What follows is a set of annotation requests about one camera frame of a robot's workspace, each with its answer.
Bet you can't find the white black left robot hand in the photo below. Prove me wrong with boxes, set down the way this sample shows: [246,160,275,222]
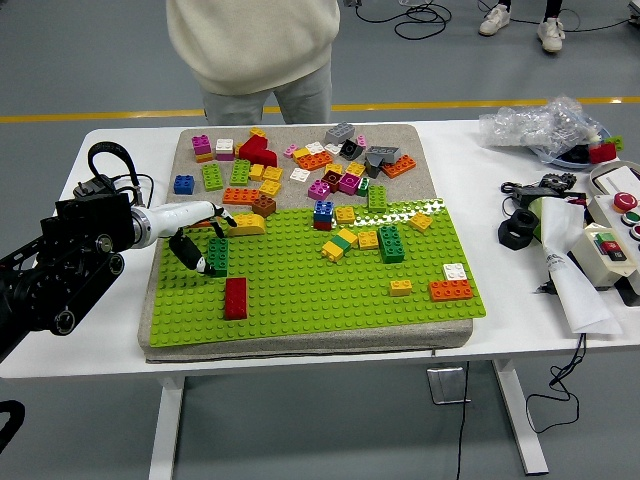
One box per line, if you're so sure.
[146,199,239,278]

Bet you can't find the dark green 2x4 brick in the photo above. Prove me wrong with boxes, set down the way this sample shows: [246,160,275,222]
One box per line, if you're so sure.
[377,225,406,265]
[206,237,230,279]

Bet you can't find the red 2x4 brick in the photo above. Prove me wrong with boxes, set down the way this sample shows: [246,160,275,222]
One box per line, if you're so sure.
[223,277,249,321]

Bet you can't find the lime green studded baseplate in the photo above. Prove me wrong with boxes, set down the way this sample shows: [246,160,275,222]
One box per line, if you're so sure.
[148,198,488,349]

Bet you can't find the yellow arched brick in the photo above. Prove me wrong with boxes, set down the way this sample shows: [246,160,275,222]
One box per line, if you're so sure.
[228,212,268,237]

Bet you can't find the brown 2x2 brick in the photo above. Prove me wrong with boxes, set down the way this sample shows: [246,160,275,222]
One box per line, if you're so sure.
[251,194,278,218]

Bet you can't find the large red sloped brick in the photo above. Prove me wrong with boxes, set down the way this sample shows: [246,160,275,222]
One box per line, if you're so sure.
[238,134,279,169]

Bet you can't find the light grey 2x4 brick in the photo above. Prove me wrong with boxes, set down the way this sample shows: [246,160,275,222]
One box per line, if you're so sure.
[324,122,357,146]

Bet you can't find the black power adapter plug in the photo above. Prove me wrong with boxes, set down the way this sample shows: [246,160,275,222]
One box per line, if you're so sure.
[73,177,119,201]

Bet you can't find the person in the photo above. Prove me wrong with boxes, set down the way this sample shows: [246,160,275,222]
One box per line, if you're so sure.
[165,0,341,126]
[478,0,566,54]

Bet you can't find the white table leg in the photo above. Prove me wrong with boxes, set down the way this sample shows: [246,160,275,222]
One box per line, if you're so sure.
[492,358,550,475]
[148,374,187,480]

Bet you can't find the metal floor socket plate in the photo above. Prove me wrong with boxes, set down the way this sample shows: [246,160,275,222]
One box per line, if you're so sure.
[426,367,472,405]

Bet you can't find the large black hex nut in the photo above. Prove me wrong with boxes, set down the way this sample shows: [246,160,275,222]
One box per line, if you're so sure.
[497,208,542,251]

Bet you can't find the lime green cloth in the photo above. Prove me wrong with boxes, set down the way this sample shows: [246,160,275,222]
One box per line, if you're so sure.
[529,197,552,242]

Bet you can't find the clear bubble plastic bag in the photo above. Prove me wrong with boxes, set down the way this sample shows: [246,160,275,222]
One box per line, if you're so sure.
[478,95,610,151]

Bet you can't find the black toothed gear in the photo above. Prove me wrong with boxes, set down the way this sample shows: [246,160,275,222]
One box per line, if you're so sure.
[541,172,578,191]

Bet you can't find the blue shallow bowl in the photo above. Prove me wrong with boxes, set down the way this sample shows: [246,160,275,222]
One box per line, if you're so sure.
[529,124,625,170]

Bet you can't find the white paper sheet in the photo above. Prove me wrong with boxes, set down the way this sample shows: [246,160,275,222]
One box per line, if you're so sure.
[532,197,625,335]

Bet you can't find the white rounded tray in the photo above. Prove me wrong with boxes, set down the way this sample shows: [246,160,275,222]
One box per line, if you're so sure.
[588,158,640,202]

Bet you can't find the white push-button control box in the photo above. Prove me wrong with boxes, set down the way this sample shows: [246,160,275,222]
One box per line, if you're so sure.
[584,189,640,296]

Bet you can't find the white card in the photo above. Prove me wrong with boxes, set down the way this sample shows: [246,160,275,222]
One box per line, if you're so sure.
[597,167,640,199]

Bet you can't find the black adapter cord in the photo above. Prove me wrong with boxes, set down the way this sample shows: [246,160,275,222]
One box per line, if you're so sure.
[114,172,157,209]

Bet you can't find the black robot cable chain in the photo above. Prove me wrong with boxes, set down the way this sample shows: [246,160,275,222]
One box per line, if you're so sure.
[0,399,26,451]

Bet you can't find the black looped floor cables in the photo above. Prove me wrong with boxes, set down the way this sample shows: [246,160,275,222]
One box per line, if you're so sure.
[344,0,454,40]

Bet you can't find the black floor cable with plug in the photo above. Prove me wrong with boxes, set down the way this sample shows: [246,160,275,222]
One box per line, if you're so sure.
[452,359,473,480]

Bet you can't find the small white switch box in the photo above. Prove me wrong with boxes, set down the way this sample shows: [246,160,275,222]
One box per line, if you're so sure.
[569,222,640,290]

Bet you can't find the black hanging cable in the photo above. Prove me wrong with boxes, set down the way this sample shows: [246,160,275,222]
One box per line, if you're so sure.
[524,332,589,434]

